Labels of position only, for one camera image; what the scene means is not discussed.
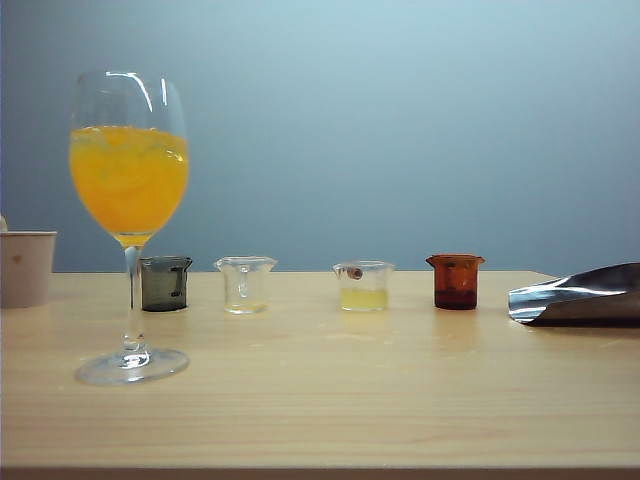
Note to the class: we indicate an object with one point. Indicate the amber glass measuring cup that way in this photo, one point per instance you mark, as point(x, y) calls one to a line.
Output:
point(455, 285)

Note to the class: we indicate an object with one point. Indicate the grey glass measuring cup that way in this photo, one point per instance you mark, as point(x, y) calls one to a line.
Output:
point(162, 285)

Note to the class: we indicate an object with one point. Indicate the wine glass with orange juice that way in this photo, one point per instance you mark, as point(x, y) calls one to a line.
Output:
point(130, 190)

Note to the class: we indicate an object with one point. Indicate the white paper cup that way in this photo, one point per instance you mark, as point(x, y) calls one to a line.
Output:
point(25, 270)

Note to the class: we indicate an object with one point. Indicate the silver metal scoop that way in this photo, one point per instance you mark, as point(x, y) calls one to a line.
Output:
point(585, 300)

